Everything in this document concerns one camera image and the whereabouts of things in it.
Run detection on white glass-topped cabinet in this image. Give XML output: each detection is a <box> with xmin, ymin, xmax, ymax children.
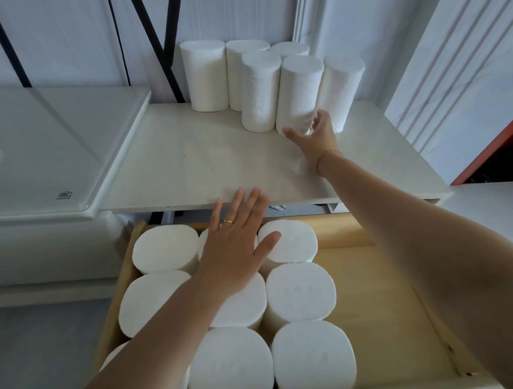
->
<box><xmin>0</xmin><ymin>82</ymin><xmax>160</xmax><ymax>309</ymax></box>

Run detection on black metal stand frame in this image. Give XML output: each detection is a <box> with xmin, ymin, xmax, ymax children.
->
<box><xmin>0</xmin><ymin>0</ymin><xmax>187</xmax><ymax>111</ymax></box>

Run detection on person's right forearm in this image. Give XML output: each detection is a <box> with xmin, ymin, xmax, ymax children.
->
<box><xmin>316</xmin><ymin>146</ymin><xmax>513</xmax><ymax>389</ymax></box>

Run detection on person's right hand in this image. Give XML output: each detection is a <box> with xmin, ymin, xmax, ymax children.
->
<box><xmin>282</xmin><ymin>108</ymin><xmax>345</xmax><ymax>176</ymax></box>

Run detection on person's left hand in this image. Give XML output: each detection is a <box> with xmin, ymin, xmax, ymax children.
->
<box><xmin>191</xmin><ymin>186</ymin><xmax>284</xmax><ymax>298</ymax></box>

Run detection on person's left forearm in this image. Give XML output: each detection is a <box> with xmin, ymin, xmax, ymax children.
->
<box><xmin>68</xmin><ymin>268</ymin><xmax>251</xmax><ymax>389</ymax></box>

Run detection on orange door frame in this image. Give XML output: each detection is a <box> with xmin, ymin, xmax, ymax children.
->
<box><xmin>448</xmin><ymin>112</ymin><xmax>513</xmax><ymax>186</ymax></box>

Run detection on thin red bracelet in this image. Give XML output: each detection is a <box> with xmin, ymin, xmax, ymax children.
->
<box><xmin>315</xmin><ymin>149</ymin><xmax>345</xmax><ymax>176</ymax></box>

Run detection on white cabinet top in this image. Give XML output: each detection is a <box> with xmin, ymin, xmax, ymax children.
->
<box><xmin>95</xmin><ymin>93</ymin><xmax>455</xmax><ymax>226</ymax></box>

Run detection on white drawer with wooden inside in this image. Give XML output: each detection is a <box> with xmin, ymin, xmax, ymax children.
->
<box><xmin>89</xmin><ymin>207</ymin><xmax>506</xmax><ymax>389</ymax></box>

